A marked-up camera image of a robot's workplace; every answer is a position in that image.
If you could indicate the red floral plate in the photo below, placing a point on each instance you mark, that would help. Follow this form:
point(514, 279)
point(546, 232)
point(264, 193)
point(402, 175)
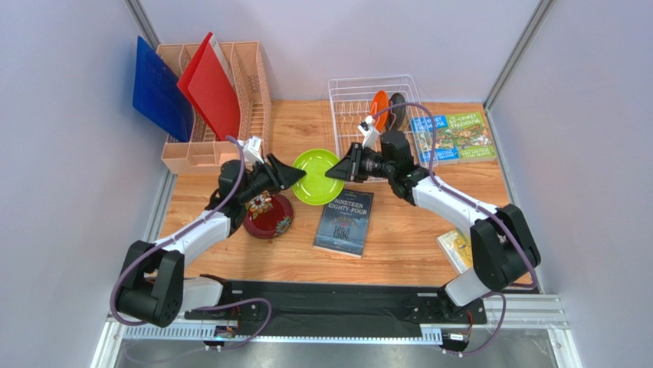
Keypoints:
point(268, 216)

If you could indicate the orange plate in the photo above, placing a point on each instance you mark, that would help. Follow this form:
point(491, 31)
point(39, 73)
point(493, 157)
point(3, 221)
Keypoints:
point(379, 102)

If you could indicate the Nineteen Eighty-Four book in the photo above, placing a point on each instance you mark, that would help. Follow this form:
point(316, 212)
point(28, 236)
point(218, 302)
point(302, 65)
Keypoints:
point(344, 223)

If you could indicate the blue plastic folder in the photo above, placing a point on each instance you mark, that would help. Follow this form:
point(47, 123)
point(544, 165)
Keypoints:
point(157, 97)

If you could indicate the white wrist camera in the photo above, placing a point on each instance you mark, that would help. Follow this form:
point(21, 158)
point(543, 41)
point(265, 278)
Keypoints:
point(252, 149)
point(370, 134)

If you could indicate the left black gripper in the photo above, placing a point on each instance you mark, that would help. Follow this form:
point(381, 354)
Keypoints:
point(280, 175)

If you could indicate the green treehouse book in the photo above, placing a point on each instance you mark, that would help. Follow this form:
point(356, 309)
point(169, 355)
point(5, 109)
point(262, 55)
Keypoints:
point(471, 137)

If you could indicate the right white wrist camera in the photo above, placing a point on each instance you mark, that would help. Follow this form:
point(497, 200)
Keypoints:
point(370, 134)

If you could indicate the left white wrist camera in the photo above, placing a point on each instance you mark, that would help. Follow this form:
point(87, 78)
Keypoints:
point(252, 149)

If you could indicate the dark grey plate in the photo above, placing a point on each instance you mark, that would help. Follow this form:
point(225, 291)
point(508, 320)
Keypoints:
point(396, 116)

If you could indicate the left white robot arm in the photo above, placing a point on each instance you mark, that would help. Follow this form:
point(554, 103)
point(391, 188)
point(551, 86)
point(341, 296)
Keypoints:
point(152, 287)

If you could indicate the black base mat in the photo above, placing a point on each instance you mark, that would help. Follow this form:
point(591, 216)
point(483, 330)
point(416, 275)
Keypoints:
point(337, 310)

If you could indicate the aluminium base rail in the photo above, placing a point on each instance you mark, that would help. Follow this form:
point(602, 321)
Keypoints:
point(512, 312)

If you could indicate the yellow illustrated book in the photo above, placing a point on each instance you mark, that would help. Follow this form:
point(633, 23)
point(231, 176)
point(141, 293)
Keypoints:
point(456, 247)

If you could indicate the green plate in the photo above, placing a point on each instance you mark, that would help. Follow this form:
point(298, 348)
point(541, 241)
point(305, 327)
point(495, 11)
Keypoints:
point(315, 188)

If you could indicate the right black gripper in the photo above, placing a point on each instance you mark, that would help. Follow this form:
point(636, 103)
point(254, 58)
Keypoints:
point(356, 162)

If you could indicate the red plastic folder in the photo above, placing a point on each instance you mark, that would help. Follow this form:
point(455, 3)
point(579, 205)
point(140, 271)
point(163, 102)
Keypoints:
point(208, 88)

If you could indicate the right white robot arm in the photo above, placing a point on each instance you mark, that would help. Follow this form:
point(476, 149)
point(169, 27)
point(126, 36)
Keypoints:
point(502, 246)

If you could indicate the pink plastic file organizer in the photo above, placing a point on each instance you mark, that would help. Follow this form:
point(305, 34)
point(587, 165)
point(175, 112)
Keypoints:
point(204, 154)

